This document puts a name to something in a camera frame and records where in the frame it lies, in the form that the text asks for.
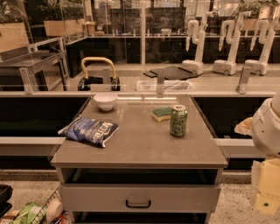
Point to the clear plastic bin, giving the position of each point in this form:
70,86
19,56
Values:
169,85

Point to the green snack bag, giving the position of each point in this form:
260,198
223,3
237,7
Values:
31,213

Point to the black tray stack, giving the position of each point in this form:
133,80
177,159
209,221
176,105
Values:
5,195

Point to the yellow handled black cart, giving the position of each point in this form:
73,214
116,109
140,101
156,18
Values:
110,81

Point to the grey drawer front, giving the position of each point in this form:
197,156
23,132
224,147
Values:
164,198

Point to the blue chip bag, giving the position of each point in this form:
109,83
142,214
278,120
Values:
94,131

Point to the white cup in basket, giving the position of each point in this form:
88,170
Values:
54,210

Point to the green yellow sponge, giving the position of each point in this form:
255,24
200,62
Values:
161,114

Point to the black drawer handle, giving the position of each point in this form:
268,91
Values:
144,205

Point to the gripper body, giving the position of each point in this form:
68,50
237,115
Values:
266,131

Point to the grey drawer cabinet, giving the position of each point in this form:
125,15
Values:
143,152

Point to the white background robot right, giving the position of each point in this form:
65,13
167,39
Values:
264,33

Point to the black floor mat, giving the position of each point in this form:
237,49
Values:
171,73

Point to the wooden planter box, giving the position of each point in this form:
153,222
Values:
54,28

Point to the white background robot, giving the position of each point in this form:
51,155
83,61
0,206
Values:
196,33
230,33
264,33

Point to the grey background table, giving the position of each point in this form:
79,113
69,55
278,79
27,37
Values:
39,71

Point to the white background robot left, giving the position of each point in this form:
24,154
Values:
196,33

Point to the white background robot middle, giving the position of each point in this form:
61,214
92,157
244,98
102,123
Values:
230,33

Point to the wire basket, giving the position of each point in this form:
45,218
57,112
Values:
64,217

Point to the green soda can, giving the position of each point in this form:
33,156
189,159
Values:
178,120

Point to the white bowl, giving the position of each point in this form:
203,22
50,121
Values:
106,101

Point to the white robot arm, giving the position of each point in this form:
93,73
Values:
264,128

